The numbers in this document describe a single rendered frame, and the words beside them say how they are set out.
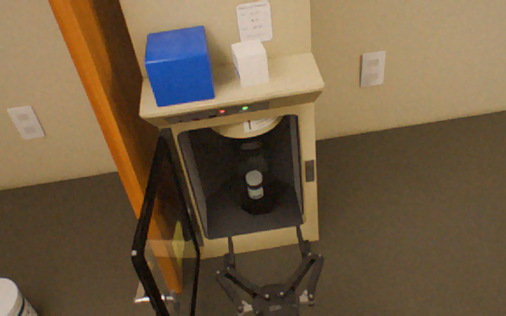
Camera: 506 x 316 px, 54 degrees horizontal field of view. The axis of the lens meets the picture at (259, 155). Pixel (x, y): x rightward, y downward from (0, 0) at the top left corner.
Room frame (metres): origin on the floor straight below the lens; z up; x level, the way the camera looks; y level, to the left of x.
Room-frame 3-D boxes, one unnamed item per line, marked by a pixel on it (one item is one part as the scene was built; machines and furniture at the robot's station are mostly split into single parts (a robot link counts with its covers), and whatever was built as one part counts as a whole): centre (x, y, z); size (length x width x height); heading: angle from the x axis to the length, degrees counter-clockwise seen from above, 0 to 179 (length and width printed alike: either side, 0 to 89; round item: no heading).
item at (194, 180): (0.93, 0.04, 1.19); 0.26 x 0.24 x 0.35; 92
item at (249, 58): (0.75, -0.01, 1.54); 0.05 x 0.05 x 0.06; 9
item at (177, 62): (0.75, 0.11, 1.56); 0.10 x 0.10 x 0.09; 2
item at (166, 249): (0.64, 0.20, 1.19); 0.30 x 0.01 x 0.40; 174
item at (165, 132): (0.80, 0.18, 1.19); 0.03 x 0.02 x 0.39; 92
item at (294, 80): (0.75, 0.03, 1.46); 0.32 x 0.12 x 0.10; 92
